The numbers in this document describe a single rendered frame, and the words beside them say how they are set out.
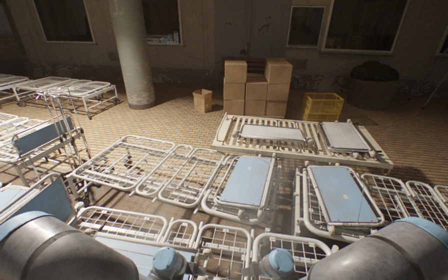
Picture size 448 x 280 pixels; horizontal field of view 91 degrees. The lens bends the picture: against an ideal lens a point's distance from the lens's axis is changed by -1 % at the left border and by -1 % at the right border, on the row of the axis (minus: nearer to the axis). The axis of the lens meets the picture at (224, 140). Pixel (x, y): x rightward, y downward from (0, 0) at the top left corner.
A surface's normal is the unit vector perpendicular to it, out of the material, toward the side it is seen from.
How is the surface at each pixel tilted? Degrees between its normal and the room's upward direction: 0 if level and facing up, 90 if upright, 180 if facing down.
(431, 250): 25
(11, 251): 35
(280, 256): 19
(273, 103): 90
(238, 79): 90
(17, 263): 45
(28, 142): 90
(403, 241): 5
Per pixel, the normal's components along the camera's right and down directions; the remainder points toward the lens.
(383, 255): -0.30, -0.81
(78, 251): 0.49, -0.76
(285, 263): 0.14, -0.67
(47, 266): 0.12, -0.50
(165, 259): -0.13, -0.67
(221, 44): -0.16, 0.48
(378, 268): -0.43, -0.62
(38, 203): 0.99, 0.10
